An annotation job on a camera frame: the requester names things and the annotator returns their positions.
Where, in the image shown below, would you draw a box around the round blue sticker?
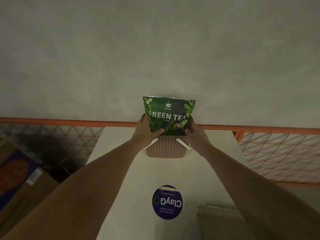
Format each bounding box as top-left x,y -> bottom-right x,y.
152,185 -> 183,220

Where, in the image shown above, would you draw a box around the blue printed cardboard carton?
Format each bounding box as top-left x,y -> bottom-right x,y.
0,140 -> 59,238

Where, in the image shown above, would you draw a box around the person's left hand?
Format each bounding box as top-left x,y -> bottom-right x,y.
131,113 -> 165,149

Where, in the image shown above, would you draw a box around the beige fabric storage box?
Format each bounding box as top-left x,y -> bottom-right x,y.
196,205 -> 250,240

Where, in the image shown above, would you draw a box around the brown perforated plastic basket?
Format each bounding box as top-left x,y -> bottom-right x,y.
141,113 -> 194,158

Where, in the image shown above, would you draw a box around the person's right hand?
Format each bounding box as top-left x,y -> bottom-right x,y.
184,117 -> 213,157

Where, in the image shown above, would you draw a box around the person's left forearm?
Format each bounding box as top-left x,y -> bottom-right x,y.
0,140 -> 148,240

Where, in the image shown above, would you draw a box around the person's right forearm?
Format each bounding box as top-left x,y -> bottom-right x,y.
200,145 -> 320,240

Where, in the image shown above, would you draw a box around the orange metal mesh fence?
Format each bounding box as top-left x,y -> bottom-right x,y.
0,117 -> 320,184

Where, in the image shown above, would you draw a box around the green tea pouch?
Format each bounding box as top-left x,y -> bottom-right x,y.
142,96 -> 196,137

